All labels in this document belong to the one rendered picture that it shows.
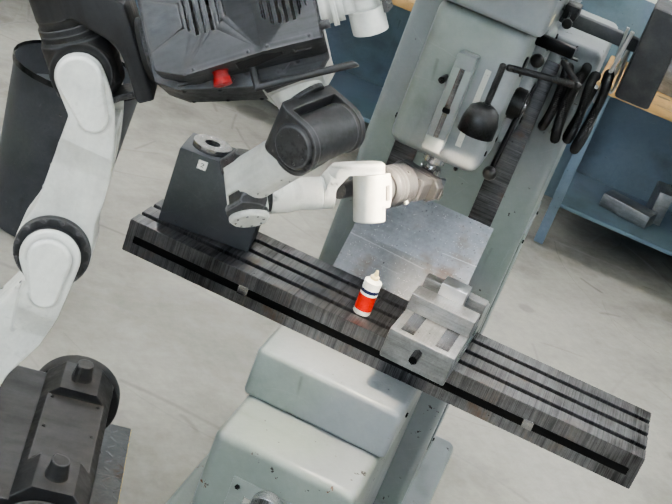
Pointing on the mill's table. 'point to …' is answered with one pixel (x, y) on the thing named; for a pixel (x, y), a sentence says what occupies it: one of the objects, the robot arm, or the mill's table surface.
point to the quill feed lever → (509, 127)
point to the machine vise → (430, 339)
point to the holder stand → (203, 193)
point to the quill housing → (413, 120)
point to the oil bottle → (368, 295)
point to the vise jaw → (443, 311)
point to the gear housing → (519, 13)
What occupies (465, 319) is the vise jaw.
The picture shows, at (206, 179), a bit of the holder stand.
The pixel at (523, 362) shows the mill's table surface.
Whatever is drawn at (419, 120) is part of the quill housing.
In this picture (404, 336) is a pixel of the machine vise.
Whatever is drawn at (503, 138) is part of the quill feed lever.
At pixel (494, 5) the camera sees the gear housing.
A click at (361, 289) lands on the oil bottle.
